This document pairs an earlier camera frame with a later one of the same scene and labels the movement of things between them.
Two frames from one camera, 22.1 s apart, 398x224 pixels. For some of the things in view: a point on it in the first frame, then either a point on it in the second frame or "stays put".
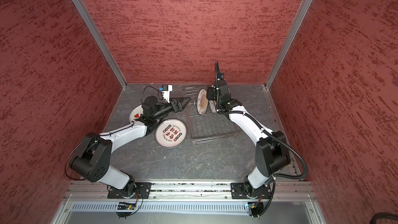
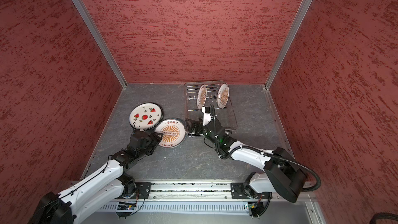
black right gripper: [210, 92] -> [194, 124]
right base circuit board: [255, 209] stays put
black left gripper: [179, 108] -> [154, 142]
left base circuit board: [124, 206] stays put
